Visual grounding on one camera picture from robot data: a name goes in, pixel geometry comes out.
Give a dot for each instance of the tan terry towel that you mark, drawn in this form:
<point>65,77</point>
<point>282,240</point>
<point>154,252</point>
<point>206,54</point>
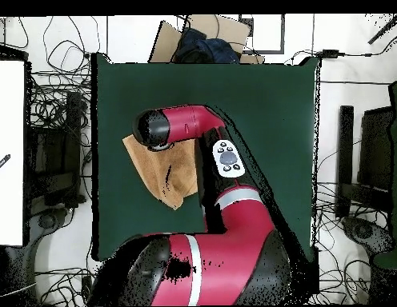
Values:
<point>166,172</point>

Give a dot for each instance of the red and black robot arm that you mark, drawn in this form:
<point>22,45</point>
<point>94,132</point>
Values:
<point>224,240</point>

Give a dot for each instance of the dark green table cloth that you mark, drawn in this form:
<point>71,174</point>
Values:
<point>265,96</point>

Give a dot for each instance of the dark blue garment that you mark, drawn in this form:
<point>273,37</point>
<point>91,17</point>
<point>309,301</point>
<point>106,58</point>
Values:
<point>211,48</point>

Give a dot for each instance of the brown cardboard sheet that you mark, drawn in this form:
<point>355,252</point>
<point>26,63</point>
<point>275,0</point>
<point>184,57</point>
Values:
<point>168,41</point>
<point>227,28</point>

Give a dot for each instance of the black stand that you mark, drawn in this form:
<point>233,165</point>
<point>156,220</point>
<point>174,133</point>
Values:
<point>345,144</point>
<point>54,192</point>

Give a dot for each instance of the black power strip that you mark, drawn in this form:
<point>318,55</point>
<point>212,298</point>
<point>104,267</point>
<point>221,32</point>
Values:
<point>86,287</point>

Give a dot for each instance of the black power adapter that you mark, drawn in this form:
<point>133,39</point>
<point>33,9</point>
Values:
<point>331,53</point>

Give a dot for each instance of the black strip with print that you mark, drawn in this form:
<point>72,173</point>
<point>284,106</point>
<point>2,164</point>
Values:
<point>1,164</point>

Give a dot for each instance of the white board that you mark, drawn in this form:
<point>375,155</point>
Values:
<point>9,112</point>

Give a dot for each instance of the black rod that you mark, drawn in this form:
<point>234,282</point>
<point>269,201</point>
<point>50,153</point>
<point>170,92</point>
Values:
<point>382,32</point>

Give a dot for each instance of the black rectangular frame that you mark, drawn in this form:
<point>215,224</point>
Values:
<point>282,35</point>

